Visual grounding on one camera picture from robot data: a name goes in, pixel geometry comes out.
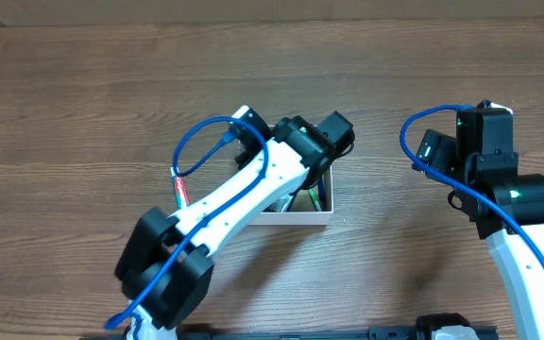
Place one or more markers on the green white toothbrush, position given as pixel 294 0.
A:
pixel 315 200

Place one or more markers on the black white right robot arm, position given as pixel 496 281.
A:
pixel 507 208

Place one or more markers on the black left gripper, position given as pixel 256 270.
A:
pixel 245 154

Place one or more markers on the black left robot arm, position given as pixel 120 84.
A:
pixel 166 267

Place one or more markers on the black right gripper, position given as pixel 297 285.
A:
pixel 435 154

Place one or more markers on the white cardboard box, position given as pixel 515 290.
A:
pixel 302 212

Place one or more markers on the green white floss packet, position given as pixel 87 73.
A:
pixel 281 205

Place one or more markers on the red green toothpaste tube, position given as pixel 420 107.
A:
pixel 180 191

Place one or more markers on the blue disposable razor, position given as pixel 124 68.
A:
pixel 321 189

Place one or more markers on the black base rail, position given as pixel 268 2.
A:
pixel 373 333

